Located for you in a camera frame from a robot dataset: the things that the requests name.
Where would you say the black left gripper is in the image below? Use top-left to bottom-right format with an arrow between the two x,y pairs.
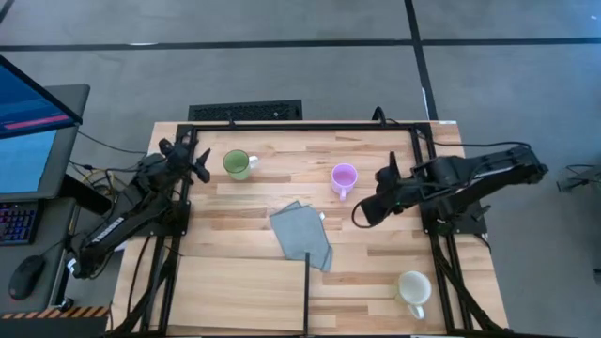
158,137 -> 212,185

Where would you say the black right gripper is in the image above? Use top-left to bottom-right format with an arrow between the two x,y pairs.
361,150 -> 424,227

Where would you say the green mug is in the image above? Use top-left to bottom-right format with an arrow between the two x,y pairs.
222,148 -> 260,182

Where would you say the pink mug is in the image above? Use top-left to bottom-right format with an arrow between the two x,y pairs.
330,162 -> 359,203

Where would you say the cream mug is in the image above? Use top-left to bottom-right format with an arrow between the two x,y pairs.
395,269 -> 433,321

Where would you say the wooden shelf board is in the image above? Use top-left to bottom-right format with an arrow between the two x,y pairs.
167,255 -> 311,333

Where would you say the black floor vent grille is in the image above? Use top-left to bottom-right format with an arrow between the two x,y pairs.
187,99 -> 304,122

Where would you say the grey cloth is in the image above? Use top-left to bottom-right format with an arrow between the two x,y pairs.
269,200 -> 334,273

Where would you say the black monitor stand foot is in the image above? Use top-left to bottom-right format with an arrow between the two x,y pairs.
60,174 -> 114,215

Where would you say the grey desk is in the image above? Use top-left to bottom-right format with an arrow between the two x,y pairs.
0,196 -> 79,315

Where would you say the grey framed screen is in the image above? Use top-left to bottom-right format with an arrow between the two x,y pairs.
0,84 -> 91,203

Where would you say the black framed monitor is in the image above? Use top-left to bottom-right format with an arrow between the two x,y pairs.
0,54 -> 85,141

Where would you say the black stand leg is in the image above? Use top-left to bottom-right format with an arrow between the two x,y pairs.
556,163 -> 601,193

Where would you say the backlit keyboard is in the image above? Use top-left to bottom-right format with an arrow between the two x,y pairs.
0,201 -> 39,246

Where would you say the black computer mouse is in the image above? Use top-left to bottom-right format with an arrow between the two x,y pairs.
8,254 -> 47,301

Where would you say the hazard striped bar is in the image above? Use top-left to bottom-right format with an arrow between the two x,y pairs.
0,305 -> 112,338

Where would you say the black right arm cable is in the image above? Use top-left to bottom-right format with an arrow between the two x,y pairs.
372,106 -> 534,151

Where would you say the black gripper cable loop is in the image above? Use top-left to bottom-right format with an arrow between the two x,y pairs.
350,199 -> 377,230

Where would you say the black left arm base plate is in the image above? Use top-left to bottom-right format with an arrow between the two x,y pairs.
122,199 -> 192,238

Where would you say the black monitor cable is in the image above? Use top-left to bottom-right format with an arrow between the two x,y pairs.
76,130 -> 148,156

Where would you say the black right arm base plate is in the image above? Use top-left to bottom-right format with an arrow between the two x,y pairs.
419,196 -> 488,236

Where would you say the black aluminium table frame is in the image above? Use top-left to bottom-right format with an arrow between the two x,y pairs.
107,120 -> 513,338

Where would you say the yellow cable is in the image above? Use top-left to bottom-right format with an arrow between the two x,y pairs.
83,167 -> 117,197

